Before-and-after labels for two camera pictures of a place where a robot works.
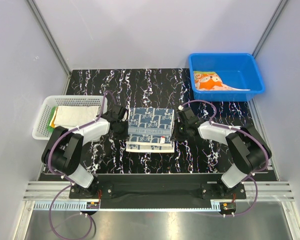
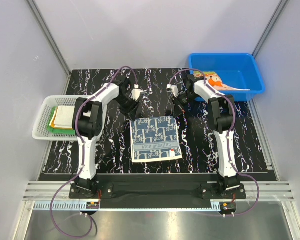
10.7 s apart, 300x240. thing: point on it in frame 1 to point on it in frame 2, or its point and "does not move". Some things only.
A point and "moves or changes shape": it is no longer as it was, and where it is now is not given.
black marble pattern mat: x=159 y=88 does not move
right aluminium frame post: x=271 y=24 does not move
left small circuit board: x=93 y=205 does not move
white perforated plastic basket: x=40 y=131 does not move
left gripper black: x=125 y=135 to x=131 y=111
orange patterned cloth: x=210 y=81 does not move
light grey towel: x=72 y=116 does not move
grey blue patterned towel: x=150 y=130 moves or changes shape
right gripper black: x=176 y=136 to x=178 y=108
